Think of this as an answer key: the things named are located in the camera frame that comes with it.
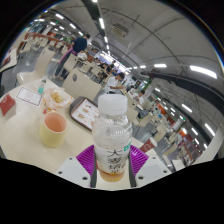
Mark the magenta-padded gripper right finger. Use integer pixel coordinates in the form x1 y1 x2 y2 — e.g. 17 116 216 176
128 145 172 188

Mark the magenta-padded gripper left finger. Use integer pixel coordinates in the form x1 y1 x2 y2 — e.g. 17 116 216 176
55 144 98 188

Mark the clear tea bottle white cap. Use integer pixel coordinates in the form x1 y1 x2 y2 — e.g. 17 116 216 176
92 93 133 183

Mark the yellow cup pink inside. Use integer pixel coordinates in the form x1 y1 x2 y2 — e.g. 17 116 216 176
39 110 68 149

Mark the printed paper tray liner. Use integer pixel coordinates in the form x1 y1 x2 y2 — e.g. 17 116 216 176
71 98 100 129

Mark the person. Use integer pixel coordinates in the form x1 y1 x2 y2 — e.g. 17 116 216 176
53 33 92 81
134 89 148 105
104 72 127 95

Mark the crumpled food wrapper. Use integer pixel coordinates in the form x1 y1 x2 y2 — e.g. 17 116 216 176
42 88 74 111

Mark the beige chairs group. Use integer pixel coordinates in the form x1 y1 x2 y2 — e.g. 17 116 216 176
16 36 191 168

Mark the white paper sheet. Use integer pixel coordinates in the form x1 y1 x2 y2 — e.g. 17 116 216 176
15 86 43 108

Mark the small red packet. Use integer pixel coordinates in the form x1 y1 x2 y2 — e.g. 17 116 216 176
0 93 17 117

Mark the ceiling lights group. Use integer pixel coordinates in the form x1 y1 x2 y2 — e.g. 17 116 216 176
33 0 224 151

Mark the ceiling air conditioner unit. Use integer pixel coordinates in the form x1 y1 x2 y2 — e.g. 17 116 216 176
111 22 129 38

